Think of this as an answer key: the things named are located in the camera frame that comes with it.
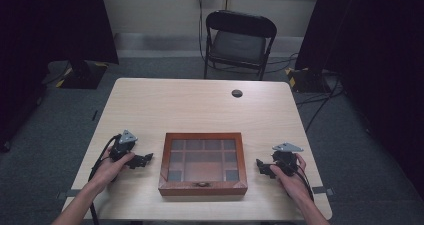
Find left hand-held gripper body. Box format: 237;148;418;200
108;129;139;163

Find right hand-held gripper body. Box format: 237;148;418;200
271;142;305;178

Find wooden box with glass lid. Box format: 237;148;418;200
157;132;249;197

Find person's right hand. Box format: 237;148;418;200
269;152;313;203

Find person's left hand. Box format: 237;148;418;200
88;147;136;190

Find black stand base striped tape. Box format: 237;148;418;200
55;60;110;90
284;66;332;94

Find black folding chair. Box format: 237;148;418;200
203;9;278;82

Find black curtain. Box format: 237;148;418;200
0;0;120;153
294;0;424;201

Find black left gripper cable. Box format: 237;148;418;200
87;134;122;225

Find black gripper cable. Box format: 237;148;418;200
281;156;315;203
87;134;122;225

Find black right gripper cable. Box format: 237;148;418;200
281;156;315;203

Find grey table strap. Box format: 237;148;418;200
55;188;83;201
311;186;336;197

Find black floor cables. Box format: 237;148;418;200
295;72;346;133

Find black wall outlet cable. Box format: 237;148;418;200
197;0;207;63

